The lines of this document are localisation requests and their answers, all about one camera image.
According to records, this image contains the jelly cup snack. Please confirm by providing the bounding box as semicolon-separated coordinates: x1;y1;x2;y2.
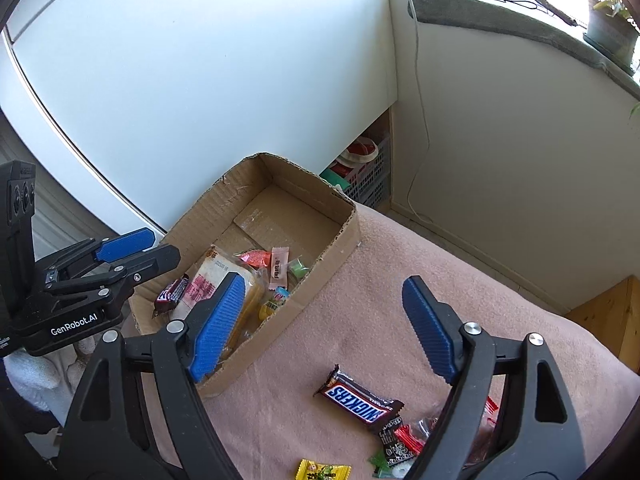
235;249;271;270

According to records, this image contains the grey window sill mat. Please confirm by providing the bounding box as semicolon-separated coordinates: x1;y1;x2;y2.
408;0;639;100

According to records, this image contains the green candy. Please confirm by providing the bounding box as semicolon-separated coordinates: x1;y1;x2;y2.
288;258;310;281

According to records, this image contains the white hanging cable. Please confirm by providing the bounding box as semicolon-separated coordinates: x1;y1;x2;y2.
359;0;436;224

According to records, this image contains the pink table cloth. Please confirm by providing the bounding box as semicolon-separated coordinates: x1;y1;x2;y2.
200;207;639;479

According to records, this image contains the black patterned candy packet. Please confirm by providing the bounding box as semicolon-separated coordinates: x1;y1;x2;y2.
378;416;425;469

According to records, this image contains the pink candy sachet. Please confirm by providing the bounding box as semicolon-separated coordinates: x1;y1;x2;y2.
269;247;290;290

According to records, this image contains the red-sealed plum cake packet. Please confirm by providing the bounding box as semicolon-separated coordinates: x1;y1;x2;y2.
393;396;499;466

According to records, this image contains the potted spider plant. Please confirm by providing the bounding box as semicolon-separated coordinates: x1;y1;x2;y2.
582;0;639;117

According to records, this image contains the plastic basket with items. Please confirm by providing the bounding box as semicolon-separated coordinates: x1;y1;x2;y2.
320;134;392;208

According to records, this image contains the white-gloved left hand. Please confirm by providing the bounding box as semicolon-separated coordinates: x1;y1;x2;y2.
3;336;98;426

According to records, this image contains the packaged toast bread slice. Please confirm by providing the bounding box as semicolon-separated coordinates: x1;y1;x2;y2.
169;245;269;356

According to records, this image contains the cardboard box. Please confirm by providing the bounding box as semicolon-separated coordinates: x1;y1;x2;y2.
129;153;360;396

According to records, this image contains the yellow candy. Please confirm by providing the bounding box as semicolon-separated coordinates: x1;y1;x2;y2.
295;458;352;480

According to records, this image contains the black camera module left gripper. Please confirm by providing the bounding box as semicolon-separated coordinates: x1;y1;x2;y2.
1;160;36;316

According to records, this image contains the small Snickers bar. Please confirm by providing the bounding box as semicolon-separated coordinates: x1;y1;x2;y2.
153;274;190;316

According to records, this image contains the large Snickers bar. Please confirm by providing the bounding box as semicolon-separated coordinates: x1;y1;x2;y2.
314;364;405;432

